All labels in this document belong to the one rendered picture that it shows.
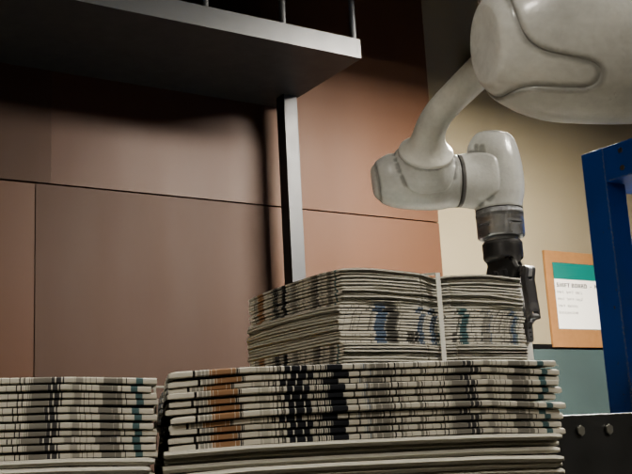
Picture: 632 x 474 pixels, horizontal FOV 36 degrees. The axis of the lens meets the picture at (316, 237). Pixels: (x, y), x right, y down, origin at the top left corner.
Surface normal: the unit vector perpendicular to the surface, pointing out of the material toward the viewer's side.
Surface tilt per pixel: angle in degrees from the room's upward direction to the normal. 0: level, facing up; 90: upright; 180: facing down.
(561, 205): 90
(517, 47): 115
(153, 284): 90
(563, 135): 90
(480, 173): 93
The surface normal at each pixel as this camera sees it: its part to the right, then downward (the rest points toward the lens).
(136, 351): 0.54, -0.20
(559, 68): -0.21, 0.48
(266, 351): -0.84, -0.07
